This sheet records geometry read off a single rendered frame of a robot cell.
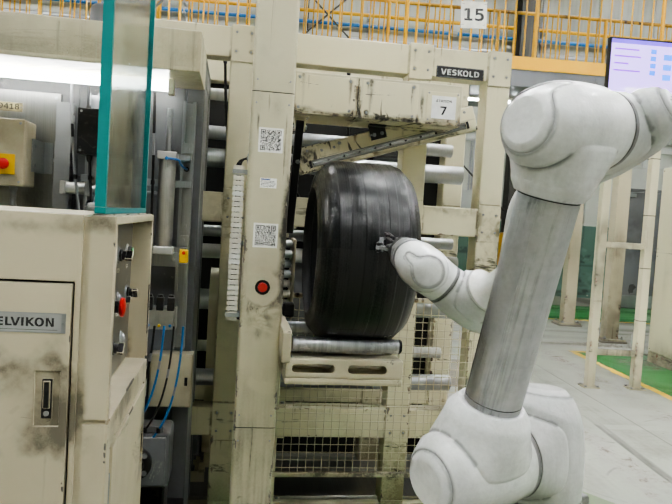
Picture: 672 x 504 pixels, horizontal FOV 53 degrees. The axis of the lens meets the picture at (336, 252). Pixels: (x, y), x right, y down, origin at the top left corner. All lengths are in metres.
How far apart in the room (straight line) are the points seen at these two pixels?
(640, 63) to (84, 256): 5.37
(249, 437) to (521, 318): 1.25
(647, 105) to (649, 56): 5.02
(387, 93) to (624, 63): 3.87
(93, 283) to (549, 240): 0.77
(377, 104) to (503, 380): 1.44
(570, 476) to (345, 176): 1.06
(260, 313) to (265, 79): 0.71
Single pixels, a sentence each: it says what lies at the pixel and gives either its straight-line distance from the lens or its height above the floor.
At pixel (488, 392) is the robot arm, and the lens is 1.18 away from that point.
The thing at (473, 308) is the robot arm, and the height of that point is 1.10.
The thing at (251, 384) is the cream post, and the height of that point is 0.76.
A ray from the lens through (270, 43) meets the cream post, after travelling 2.13.
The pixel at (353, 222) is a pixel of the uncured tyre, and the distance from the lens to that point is 1.91.
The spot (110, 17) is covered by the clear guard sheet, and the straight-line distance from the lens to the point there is 1.29.
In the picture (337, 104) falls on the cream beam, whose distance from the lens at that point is 2.38.
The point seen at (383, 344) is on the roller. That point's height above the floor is 0.91.
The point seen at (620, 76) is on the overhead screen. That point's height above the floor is 2.56.
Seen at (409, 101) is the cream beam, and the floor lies 1.71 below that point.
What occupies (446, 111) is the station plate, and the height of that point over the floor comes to 1.69.
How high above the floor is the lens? 1.29
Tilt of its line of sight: 3 degrees down
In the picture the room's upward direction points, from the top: 4 degrees clockwise
